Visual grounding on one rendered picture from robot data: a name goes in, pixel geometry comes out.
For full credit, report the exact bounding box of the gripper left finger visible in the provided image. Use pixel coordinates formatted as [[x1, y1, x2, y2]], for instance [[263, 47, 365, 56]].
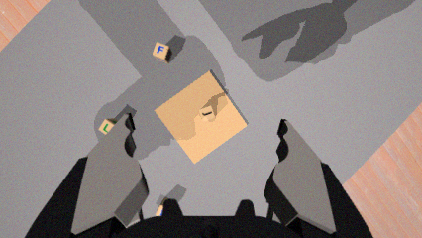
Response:
[[25, 113, 149, 238]]

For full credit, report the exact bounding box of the tan wooden letter block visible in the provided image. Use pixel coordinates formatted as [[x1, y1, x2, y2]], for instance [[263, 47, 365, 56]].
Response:
[[199, 105, 215, 122], [156, 198, 167, 216], [153, 43, 172, 63], [99, 118, 118, 134]]

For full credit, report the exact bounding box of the tan flat mat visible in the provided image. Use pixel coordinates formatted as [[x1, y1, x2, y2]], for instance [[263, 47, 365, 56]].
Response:
[[156, 71, 248, 164]]

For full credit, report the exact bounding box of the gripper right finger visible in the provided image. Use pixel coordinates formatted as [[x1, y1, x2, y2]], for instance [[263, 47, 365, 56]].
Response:
[[264, 119, 373, 238]]

